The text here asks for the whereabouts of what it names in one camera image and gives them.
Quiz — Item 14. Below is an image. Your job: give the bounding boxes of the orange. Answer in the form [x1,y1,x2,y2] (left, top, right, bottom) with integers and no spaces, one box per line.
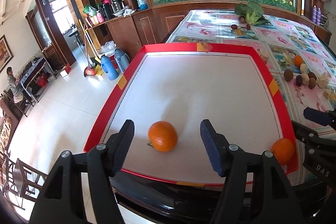
[270,138,295,166]
[293,55,304,68]
[148,121,178,152]

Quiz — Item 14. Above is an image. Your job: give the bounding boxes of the brown round fruit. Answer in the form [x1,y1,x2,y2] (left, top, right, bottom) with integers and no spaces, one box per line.
[284,69,294,82]

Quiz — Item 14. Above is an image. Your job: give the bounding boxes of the dark red jujube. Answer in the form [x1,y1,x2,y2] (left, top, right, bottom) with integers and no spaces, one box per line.
[295,75,303,86]

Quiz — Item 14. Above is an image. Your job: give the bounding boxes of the pale cut fruit piece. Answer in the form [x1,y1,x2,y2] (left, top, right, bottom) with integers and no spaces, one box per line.
[259,50,270,63]

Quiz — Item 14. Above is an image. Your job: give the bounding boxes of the floral plastic tablecloth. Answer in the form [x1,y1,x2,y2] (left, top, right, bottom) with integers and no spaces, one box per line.
[167,10,335,138]

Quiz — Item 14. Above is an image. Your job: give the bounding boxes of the red box lid tray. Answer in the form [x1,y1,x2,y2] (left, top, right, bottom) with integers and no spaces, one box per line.
[84,43,295,186]

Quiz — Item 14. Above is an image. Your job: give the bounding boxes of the grey blue thermos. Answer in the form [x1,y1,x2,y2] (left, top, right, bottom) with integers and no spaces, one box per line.
[114,48,130,73]

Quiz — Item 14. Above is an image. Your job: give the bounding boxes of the purple bottles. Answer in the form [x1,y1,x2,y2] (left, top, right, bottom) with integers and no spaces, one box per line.
[311,5,322,26]

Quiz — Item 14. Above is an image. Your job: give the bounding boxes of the seated person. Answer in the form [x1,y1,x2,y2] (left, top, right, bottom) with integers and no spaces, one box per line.
[6,67,25,103]

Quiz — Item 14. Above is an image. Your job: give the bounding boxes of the dark side table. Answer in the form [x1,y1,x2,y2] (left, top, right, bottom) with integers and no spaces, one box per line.
[20,57,56,103]

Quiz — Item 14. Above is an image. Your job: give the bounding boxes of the green leafy vegetable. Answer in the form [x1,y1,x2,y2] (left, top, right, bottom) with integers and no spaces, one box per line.
[234,1,269,26]

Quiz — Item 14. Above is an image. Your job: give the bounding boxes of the wooden sideboard counter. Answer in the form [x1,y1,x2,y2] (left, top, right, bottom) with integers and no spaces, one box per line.
[103,5,189,59]

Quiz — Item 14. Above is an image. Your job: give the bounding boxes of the black coffee maker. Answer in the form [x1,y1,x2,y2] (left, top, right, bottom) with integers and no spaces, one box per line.
[110,0,123,13]

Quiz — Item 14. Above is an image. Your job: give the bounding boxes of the framed wall painting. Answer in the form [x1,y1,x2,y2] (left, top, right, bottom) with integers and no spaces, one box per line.
[0,35,13,72]

